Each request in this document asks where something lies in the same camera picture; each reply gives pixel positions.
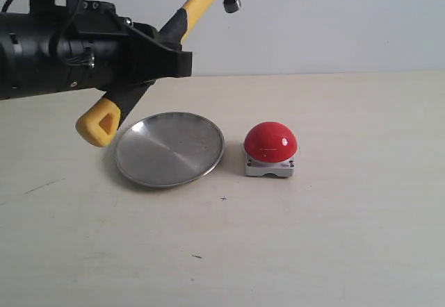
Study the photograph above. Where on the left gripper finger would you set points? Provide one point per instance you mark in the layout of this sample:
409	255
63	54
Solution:
154	58
135	85

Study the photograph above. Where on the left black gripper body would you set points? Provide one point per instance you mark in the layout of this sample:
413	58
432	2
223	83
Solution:
88	47

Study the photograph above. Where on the yellow black claw hammer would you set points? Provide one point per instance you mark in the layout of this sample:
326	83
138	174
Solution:
99	125

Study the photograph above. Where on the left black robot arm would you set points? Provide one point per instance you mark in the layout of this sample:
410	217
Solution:
26	48

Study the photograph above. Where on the red dome push button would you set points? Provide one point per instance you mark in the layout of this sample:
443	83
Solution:
270	149

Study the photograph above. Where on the round steel plate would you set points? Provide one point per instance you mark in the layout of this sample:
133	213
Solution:
169	149

